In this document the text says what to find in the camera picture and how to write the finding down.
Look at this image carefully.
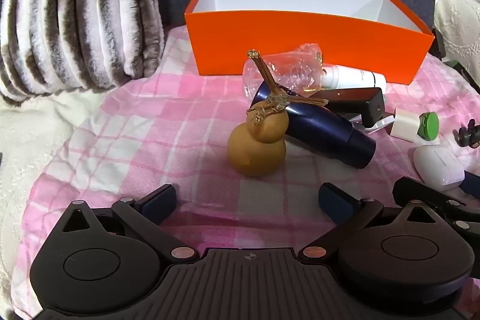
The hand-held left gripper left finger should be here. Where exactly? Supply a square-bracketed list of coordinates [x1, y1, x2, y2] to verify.
[52, 184, 199, 264]

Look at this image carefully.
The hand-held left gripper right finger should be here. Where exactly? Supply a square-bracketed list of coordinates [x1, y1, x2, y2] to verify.
[298, 182, 439, 264]

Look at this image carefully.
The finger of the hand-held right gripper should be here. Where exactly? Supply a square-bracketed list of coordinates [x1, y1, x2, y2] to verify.
[459, 171, 480, 199]
[393, 176, 480, 244]

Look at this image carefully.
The white earbud case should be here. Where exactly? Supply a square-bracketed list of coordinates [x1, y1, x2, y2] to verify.
[413, 144, 466, 192]

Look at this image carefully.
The dark blue bottle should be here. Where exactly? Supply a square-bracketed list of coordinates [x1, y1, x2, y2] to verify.
[250, 78, 377, 169]

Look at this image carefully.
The tan gourd with stem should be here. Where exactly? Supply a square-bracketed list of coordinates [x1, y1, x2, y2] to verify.
[227, 49, 330, 177]

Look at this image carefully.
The white tube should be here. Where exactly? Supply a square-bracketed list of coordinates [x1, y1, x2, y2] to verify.
[322, 66, 388, 89]

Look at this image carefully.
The clear plastic bag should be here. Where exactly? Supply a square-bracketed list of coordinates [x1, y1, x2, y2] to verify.
[242, 43, 325, 99]

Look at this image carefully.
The orange cardboard box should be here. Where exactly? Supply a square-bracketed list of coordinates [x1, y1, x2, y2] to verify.
[184, 0, 436, 85]

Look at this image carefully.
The pink checked sheet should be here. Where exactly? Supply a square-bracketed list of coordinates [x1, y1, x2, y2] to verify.
[11, 25, 480, 320]

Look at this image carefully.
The small white block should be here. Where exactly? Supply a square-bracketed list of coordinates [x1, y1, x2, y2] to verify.
[389, 109, 422, 144]

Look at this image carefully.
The black object with green trim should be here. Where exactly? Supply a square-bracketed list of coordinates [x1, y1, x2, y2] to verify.
[446, 59, 480, 92]

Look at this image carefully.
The cream fleece blanket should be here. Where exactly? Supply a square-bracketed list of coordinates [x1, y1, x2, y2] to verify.
[0, 80, 124, 320]

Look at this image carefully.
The white lace pillow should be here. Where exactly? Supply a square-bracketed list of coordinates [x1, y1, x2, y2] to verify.
[433, 0, 480, 60]

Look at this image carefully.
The striped fluffy pillow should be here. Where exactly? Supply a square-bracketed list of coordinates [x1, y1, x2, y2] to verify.
[0, 0, 166, 103]

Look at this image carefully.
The small black mount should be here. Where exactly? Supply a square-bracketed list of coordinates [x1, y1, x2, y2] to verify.
[454, 118, 480, 149]

